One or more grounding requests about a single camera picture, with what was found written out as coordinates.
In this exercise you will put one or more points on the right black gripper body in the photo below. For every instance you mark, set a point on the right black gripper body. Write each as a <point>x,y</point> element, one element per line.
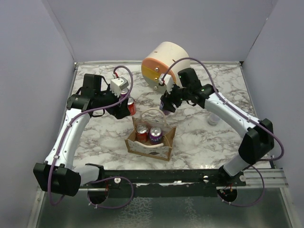
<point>178,95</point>

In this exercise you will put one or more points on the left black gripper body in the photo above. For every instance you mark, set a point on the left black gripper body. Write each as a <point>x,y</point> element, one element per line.
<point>107,99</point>

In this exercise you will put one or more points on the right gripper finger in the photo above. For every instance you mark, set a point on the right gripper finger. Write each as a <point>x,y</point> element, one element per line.
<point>170,107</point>
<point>165,99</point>

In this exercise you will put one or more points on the red soda can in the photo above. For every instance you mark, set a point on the red soda can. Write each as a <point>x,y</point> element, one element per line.
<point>141,132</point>

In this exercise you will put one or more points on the purple soda can front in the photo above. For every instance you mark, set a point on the purple soda can front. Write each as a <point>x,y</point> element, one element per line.
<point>155,135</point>

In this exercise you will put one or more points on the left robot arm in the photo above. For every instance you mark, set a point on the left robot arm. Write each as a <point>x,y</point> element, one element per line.
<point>56,174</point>

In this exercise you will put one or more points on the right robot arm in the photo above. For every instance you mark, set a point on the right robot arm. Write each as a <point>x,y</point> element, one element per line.
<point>256,136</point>

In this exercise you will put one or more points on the red can back left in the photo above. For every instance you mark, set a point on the red can back left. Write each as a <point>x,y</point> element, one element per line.
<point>131,106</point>

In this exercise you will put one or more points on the round three-drawer storage box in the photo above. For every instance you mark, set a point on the round three-drawer storage box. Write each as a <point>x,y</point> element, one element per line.
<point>158,62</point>

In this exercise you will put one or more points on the small clear plastic cup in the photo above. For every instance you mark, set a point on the small clear plastic cup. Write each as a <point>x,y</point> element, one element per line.
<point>213,119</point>

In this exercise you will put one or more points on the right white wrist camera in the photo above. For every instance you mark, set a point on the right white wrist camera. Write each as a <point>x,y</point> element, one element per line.
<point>167,81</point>

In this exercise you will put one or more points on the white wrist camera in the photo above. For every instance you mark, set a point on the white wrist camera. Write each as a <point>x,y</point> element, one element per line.
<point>167,81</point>
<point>117,85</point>

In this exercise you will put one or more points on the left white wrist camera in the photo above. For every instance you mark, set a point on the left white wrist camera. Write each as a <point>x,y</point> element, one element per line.
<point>117,85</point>

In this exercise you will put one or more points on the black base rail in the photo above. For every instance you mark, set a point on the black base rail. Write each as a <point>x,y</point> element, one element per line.
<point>163,183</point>

